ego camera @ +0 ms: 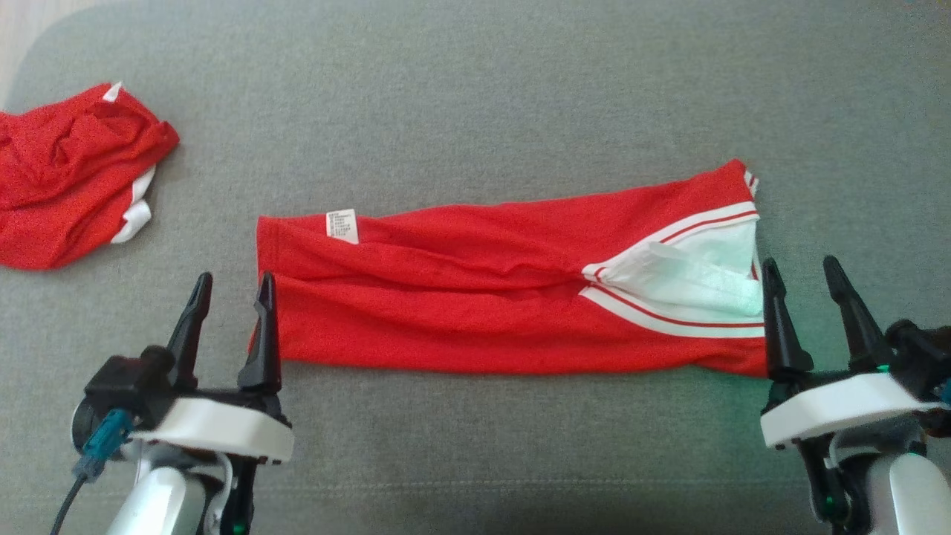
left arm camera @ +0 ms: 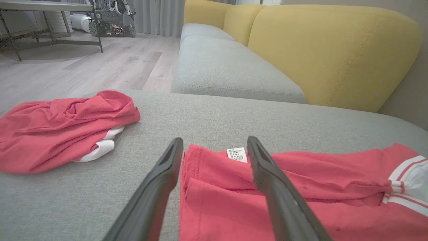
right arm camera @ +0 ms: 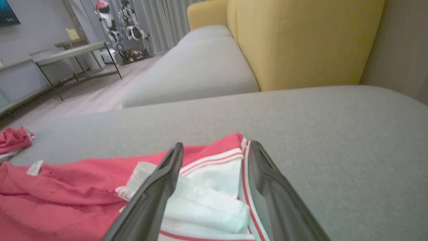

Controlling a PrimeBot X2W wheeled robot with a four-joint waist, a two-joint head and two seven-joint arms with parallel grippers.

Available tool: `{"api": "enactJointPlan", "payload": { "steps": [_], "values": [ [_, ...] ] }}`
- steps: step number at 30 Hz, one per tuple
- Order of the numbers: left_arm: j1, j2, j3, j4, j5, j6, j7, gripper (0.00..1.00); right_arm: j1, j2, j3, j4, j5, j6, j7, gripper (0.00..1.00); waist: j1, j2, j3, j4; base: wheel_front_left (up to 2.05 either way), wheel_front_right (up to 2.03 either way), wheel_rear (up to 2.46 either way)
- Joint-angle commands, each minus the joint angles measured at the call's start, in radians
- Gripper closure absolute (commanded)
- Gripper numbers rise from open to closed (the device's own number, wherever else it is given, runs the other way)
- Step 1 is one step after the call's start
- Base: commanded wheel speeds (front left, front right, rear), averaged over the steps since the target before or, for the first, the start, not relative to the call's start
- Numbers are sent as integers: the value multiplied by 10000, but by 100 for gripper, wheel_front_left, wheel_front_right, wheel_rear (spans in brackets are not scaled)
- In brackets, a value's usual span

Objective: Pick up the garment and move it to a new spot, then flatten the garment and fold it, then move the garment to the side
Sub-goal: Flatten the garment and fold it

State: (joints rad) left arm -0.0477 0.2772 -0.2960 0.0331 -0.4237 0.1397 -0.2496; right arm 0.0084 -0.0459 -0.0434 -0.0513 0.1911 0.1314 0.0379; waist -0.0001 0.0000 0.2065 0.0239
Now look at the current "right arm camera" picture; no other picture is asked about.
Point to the yellow box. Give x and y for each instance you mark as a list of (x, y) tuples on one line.
[(72, 34)]

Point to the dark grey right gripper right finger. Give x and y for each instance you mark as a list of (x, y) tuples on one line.
[(287, 214)]

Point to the white ribbed plant pot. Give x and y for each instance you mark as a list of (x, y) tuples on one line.
[(95, 60)]

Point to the white-top black-leg coffee table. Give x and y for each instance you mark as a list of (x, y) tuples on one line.
[(67, 53)]

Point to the grey sofa seat cushion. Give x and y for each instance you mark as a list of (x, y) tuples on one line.
[(207, 31), (194, 73)]

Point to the wheeled tracked robot base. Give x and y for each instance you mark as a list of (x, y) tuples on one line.
[(133, 50)]

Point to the white robot on cart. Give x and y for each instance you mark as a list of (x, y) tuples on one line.
[(167, 20)]

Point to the white robot with santa hat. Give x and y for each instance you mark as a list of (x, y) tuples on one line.
[(105, 18)]

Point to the grey-blue TV cabinet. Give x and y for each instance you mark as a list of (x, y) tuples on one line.
[(20, 80)]

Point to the small white floor object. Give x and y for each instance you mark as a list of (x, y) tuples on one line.
[(107, 56)]

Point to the yellow sofa armrest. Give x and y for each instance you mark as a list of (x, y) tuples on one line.
[(207, 13)]

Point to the red shorts with white band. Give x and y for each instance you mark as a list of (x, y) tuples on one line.
[(13, 139)]

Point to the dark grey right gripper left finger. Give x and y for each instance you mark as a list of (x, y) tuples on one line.
[(150, 207)]

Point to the indoor tree with thin trunk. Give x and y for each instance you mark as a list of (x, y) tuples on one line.
[(75, 18)]

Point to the red jersey with striped trim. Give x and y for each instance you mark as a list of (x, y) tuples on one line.
[(67, 207)]

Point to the wall-mounted flat television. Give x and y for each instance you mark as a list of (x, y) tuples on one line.
[(6, 13)]

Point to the yellow sofa back cushion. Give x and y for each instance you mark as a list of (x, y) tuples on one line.
[(231, 16), (307, 43)]

